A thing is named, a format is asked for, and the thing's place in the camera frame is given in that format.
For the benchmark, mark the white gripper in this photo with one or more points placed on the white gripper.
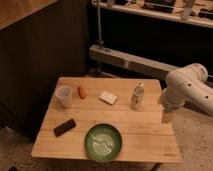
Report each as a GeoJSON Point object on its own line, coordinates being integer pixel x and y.
{"type": "Point", "coordinates": [167, 117]}

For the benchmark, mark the clear plastic bottle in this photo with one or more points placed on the clear plastic bottle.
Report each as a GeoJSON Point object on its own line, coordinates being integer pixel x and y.
{"type": "Point", "coordinates": [137, 96]}

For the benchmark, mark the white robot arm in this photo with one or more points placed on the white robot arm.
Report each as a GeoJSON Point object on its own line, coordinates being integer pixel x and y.
{"type": "Point", "coordinates": [186, 84]}

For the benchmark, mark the white sponge block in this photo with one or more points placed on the white sponge block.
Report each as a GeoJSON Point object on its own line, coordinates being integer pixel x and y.
{"type": "Point", "coordinates": [108, 98]}

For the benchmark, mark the wooden table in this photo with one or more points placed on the wooden table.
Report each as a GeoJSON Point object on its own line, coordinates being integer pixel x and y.
{"type": "Point", "coordinates": [144, 137]}

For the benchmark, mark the green bowl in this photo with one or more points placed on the green bowl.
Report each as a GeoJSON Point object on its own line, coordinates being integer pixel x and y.
{"type": "Point", "coordinates": [102, 143]}

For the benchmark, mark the metal shelf rack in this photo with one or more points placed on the metal shelf rack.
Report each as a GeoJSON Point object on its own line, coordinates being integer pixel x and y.
{"type": "Point", "coordinates": [150, 46]}

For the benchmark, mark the orange carrot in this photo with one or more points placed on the orange carrot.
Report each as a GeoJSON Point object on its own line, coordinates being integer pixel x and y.
{"type": "Point", "coordinates": [81, 92]}

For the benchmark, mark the black rectangular bar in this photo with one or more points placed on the black rectangular bar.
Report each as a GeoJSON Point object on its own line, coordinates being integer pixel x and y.
{"type": "Point", "coordinates": [62, 128]}

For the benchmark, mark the clear plastic cup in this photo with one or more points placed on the clear plastic cup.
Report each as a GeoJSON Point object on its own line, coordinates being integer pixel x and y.
{"type": "Point", "coordinates": [64, 95]}

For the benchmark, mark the dark wooden cabinet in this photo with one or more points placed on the dark wooden cabinet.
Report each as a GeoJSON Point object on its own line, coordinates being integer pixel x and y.
{"type": "Point", "coordinates": [34, 53]}

